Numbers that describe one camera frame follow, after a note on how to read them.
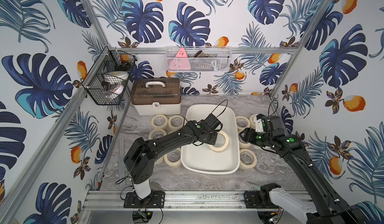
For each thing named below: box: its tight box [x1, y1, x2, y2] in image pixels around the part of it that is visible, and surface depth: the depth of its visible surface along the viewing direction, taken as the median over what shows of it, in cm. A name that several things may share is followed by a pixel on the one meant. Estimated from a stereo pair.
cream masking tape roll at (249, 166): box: [240, 149, 258, 170], surface depth 85 cm
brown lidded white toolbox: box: [130, 77, 182, 116], surface depth 100 cm
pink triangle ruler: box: [167, 47, 191, 72], surface depth 92 cm
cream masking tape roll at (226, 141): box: [208, 131, 229, 151], surface depth 79 cm
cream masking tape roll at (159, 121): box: [151, 114, 168, 129], surface depth 105 cm
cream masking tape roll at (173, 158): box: [163, 147, 182, 167], surface depth 87 cm
